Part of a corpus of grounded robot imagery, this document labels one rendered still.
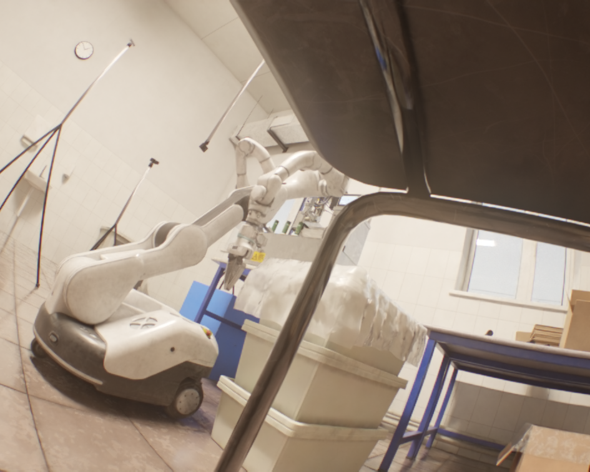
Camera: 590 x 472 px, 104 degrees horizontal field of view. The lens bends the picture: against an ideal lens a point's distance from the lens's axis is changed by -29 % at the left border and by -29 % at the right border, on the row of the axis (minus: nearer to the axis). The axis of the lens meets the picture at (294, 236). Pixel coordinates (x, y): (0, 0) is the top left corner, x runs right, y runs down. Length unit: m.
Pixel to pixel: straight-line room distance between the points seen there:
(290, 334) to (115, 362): 0.79
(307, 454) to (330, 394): 0.21
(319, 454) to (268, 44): 1.07
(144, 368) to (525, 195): 1.00
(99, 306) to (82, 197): 3.94
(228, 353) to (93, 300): 1.39
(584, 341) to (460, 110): 1.70
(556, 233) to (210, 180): 5.77
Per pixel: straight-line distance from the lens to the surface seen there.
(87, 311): 1.07
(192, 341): 1.09
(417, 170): 0.23
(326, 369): 0.94
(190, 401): 1.22
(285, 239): 1.90
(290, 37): 0.19
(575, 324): 1.79
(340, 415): 1.11
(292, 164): 1.33
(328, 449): 1.12
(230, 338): 2.25
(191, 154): 5.70
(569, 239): 0.27
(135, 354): 1.00
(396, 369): 1.34
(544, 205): 0.26
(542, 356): 1.59
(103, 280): 1.06
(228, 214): 1.35
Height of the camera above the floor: 0.43
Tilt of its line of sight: 19 degrees up
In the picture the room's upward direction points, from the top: 23 degrees clockwise
